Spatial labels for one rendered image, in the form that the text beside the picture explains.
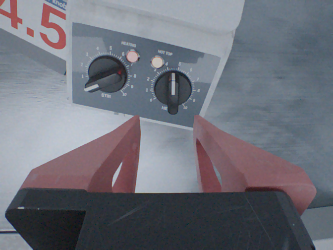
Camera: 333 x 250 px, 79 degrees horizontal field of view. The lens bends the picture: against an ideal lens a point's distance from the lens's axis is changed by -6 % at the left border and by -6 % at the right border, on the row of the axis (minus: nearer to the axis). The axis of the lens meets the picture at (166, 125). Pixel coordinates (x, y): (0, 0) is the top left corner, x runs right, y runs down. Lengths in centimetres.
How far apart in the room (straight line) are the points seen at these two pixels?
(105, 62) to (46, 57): 9
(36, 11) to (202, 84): 16
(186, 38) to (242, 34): 11
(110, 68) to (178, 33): 6
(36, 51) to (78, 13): 9
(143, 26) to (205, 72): 6
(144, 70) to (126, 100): 3
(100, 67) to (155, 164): 12
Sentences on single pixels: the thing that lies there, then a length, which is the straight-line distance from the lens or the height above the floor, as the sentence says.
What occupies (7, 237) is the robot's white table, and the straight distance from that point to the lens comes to 33.
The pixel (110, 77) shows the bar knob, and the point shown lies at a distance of 17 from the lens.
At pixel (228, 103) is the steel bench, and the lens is 25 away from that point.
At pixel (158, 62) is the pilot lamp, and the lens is 18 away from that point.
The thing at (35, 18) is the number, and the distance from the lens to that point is 24.
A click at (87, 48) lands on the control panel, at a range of 19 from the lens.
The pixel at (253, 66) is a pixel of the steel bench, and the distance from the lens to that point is 27.
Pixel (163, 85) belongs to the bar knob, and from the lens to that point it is 18.
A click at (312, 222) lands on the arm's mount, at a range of 31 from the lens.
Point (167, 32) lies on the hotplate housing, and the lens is 17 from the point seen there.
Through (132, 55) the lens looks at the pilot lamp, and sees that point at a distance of 18.
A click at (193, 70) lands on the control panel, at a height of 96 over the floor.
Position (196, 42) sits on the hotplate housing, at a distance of 18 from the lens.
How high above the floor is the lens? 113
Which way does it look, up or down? 81 degrees down
